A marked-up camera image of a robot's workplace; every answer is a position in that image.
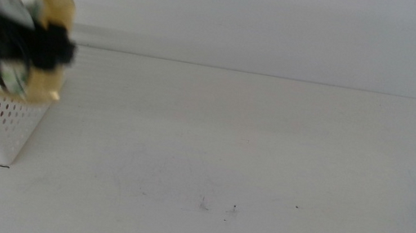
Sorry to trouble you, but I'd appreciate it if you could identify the yellow tea bottle green label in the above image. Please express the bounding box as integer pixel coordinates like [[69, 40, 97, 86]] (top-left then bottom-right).
[[0, 0, 80, 109]]

